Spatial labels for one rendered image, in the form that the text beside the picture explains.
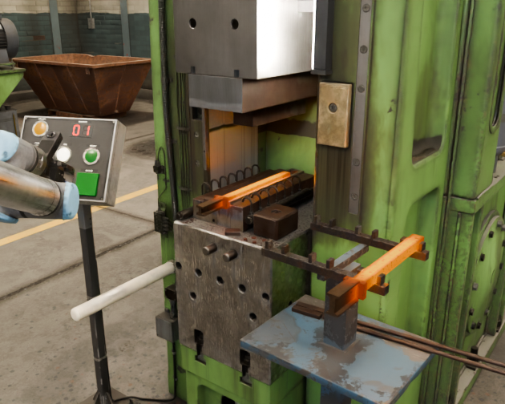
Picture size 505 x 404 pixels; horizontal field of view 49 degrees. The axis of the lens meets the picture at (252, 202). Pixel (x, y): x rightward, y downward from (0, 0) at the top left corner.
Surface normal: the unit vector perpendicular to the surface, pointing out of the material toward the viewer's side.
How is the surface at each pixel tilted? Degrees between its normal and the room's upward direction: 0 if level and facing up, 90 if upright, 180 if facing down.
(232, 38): 90
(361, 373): 0
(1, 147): 55
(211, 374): 90
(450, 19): 90
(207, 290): 90
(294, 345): 0
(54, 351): 0
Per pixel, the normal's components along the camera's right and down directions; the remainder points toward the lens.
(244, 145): 0.80, 0.20
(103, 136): -0.18, -0.19
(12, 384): 0.00, -0.94
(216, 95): -0.60, 0.26
